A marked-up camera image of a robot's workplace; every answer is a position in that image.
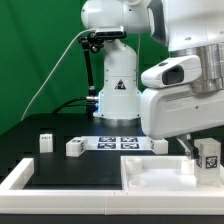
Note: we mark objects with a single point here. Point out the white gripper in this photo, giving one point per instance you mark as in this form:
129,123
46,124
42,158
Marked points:
176,111

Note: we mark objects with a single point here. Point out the white U-shaped fence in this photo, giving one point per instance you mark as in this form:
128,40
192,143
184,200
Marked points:
15,199

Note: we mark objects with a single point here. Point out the white square tabletop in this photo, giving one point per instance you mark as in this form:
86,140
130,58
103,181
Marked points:
166,173

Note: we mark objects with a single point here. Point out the fiducial marker sheet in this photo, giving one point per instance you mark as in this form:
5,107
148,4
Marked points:
118,143

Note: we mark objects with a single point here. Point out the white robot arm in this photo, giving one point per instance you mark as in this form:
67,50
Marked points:
156,30

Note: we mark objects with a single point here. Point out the rear camera on mount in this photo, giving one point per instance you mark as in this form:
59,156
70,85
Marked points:
110,34

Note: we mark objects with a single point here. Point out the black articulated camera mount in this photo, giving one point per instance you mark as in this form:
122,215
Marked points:
89,63

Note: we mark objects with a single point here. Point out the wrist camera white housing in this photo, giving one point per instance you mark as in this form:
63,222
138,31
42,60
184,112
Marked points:
173,71

